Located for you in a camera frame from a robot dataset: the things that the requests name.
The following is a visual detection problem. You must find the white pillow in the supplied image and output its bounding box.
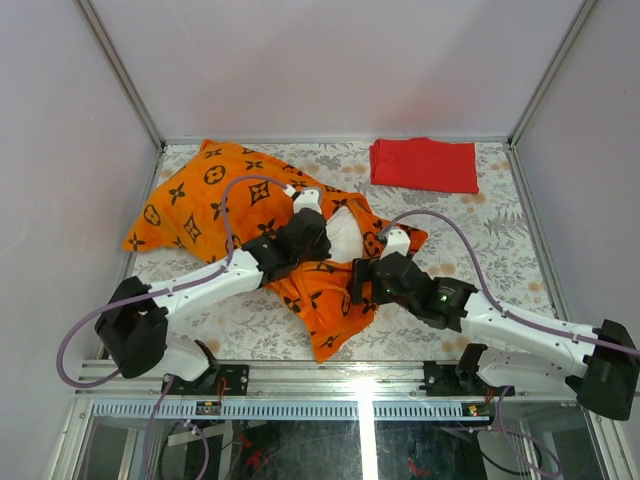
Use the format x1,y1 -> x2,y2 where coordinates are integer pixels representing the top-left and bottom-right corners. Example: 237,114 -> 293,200
326,206 -> 363,263

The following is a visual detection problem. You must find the orange patterned pillowcase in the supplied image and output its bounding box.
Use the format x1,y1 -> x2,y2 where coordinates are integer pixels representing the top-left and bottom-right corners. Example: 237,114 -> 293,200
122,138 -> 430,364

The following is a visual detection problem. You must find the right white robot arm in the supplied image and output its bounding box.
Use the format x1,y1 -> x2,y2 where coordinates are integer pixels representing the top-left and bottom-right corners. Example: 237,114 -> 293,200
349,253 -> 639,421

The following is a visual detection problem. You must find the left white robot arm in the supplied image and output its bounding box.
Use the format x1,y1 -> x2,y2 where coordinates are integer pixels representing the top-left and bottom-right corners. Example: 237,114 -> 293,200
95,208 -> 331,395

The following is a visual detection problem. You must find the red folded cloth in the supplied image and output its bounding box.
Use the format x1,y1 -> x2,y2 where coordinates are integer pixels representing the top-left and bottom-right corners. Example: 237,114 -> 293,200
369,137 -> 479,194

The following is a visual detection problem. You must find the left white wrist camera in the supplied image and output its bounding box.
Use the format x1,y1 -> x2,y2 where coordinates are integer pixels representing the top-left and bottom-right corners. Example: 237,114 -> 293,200
284,185 -> 323,214

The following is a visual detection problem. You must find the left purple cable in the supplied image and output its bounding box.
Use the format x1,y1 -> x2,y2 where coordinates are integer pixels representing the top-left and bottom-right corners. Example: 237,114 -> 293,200
55,174 -> 301,389

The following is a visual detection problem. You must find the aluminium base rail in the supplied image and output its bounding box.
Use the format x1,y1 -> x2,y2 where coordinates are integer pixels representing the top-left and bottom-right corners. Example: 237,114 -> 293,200
74,359 -> 609,421

